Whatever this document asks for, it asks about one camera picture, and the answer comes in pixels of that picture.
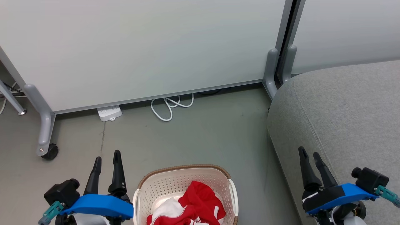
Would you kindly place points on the white power strip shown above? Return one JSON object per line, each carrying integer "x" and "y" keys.
{"x": 109, "y": 113}

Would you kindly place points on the grey partition foot with caster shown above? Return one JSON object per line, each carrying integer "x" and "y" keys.
{"x": 45, "y": 118}

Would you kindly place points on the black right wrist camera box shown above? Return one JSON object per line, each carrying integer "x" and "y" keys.
{"x": 370, "y": 179}

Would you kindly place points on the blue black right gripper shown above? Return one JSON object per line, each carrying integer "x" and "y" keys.
{"x": 334, "y": 197}

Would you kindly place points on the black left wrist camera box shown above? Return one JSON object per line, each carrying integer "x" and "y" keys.
{"x": 62, "y": 192}

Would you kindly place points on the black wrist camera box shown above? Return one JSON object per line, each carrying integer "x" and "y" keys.
{"x": 370, "y": 179}
{"x": 62, "y": 192}

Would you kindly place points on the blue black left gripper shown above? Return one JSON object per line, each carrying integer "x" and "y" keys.
{"x": 100, "y": 206}

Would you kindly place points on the wide white partition panel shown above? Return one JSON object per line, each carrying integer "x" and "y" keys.
{"x": 140, "y": 47}

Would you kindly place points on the red white printed jersey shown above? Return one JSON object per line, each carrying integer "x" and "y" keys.
{"x": 167, "y": 211}

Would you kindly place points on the cream perforated laundry basket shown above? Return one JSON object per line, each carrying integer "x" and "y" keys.
{"x": 175, "y": 184}

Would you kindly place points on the grey fabric sofa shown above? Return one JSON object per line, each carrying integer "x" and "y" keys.
{"x": 350, "y": 125}

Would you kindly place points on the thin grey table leg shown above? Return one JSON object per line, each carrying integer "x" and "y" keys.
{"x": 12, "y": 100}

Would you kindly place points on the black caster wheel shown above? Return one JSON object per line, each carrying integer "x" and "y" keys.
{"x": 51, "y": 152}

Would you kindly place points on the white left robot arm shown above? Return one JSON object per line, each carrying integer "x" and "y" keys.
{"x": 90, "y": 220}

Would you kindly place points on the red sweatpants with white stripe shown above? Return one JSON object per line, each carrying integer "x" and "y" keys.
{"x": 200, "y": 200}

